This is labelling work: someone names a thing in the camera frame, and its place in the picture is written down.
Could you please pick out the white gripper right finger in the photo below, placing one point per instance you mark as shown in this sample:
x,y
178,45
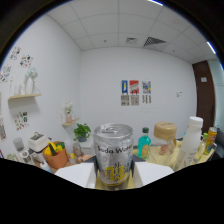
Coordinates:
x,y
151,171

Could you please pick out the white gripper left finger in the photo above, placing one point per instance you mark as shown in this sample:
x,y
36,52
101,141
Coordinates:
x,y
78,175

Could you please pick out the silver black soda water can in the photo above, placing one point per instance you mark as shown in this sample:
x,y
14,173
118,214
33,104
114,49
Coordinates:
x,y
113,153

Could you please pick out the orange pot with utensils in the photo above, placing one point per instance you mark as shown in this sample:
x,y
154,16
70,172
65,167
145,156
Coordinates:
x,y
56,158

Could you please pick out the small teal bottle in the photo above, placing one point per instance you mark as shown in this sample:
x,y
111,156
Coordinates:
x,y
144,145

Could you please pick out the green potted plant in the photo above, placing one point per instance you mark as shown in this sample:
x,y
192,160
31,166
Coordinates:
x,y
82,131

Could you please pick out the large white milk bottle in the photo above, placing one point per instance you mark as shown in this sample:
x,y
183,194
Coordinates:
x,y
190,143

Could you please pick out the white kitchen appliance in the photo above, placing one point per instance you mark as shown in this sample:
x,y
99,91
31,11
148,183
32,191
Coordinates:
x,y
38,143

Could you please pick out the clear bottle green cap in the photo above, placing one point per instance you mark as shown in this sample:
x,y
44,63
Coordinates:
x,y
201,146

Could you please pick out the pink vase with flowers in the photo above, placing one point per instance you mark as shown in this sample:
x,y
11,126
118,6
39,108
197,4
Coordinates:
x,y
69,115

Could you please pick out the yellow printed drink can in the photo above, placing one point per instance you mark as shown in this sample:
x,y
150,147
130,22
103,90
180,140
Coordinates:
x,y
210,140

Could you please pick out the brown door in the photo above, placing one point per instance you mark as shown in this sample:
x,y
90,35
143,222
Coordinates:
x,y
204,96

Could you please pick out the white vase with flowers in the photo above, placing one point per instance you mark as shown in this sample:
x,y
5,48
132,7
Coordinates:
x,y
30,85

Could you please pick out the ceiling air vent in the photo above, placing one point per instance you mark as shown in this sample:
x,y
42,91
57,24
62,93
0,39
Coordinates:
x,y
154,41

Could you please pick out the small wooden wall shelf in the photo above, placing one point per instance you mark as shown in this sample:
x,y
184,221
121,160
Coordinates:
x,y
70,122

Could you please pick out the wall posters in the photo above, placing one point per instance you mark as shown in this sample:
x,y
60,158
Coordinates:
x,y
135,92

